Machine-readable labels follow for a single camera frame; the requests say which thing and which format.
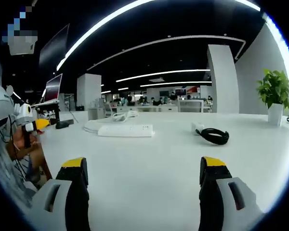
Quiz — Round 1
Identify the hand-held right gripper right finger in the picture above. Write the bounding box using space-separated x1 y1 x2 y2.
198 156 266 231

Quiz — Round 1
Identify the person's left hand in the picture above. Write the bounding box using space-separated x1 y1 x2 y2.
5 127 42 160

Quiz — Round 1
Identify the large dark monitor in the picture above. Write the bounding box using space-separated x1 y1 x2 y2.
38 23 70 71

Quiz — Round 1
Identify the white laptop on stand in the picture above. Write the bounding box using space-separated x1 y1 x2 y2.
32 73 64 106

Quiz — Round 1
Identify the white boxy device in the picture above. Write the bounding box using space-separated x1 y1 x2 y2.
8 36 38 56

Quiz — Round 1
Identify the white office chair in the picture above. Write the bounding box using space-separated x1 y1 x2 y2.
103 103 118 118

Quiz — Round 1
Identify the white desk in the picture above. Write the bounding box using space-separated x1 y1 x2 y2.
31 111 289 231

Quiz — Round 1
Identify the black object on desk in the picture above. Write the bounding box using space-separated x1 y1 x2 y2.
54 118 75 130

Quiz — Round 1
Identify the coiled black charger cable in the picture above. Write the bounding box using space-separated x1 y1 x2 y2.
195 128 230 146

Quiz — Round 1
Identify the white power strip cable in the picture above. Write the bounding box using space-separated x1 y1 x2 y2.
83 111 139 133

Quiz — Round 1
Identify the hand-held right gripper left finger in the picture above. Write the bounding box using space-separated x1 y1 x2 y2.
30 156 91 231

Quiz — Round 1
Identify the white power strip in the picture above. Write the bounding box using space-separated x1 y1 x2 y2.
97 124 156 138

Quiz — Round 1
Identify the white charger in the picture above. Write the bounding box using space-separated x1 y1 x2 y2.
192 122 205 136

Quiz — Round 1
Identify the green potted plant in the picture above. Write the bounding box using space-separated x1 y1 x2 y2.
256 68 289 127

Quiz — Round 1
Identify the white cabinet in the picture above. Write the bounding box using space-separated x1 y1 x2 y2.
177 99 205 113

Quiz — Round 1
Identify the white storage box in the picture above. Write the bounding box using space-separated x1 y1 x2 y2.
87 106 105 121

